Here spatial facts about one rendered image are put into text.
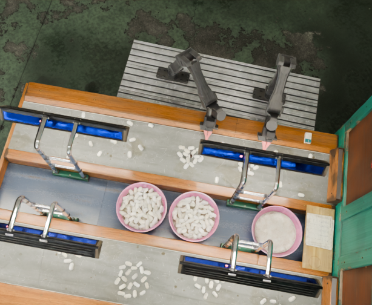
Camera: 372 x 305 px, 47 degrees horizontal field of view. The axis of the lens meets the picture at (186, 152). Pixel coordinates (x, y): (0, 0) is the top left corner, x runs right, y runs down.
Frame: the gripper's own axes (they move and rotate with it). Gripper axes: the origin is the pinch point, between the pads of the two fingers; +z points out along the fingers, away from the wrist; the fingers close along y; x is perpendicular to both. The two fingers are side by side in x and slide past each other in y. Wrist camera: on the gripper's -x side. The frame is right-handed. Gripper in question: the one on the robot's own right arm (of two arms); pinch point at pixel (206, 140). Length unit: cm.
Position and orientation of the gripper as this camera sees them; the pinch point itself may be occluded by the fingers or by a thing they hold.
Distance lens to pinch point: 240.7
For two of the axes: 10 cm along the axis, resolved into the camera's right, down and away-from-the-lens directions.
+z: -1.6, 9.2, 3.5
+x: 0.7, -3.4, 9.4
